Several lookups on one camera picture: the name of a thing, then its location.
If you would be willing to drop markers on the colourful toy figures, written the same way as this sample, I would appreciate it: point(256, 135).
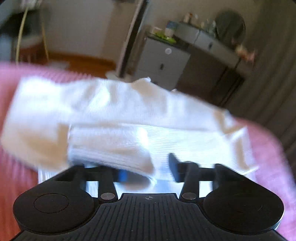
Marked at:
point(246, 52)

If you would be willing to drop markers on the side table with yellow legs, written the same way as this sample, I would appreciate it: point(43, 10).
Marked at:
point(44, 34)

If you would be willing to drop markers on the blue and white box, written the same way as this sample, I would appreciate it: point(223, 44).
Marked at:
point(171, 29)

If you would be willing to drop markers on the round mirror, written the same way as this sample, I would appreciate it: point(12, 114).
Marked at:
point(230, 26)

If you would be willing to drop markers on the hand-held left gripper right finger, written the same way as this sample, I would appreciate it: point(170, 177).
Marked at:
point(174, 166)

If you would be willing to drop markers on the green tray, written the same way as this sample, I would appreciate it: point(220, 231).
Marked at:
point(165, 37)

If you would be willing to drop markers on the white ribbed knit garment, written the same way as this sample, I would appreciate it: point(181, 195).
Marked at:
point(115, 111)

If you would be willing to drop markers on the grey dressing table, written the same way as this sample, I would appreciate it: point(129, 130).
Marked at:
point(212, 60)

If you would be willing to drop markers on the pink ribbed bed blanket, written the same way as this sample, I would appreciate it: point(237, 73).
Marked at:
point(13, 185)

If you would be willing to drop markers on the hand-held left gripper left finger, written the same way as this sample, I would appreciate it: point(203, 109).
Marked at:
point(121, 176)

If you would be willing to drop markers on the group of bottles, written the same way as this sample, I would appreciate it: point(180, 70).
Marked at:
point(198, 22)

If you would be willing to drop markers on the grey bedside cabinet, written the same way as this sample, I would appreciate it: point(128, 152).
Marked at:
point(161, 60)

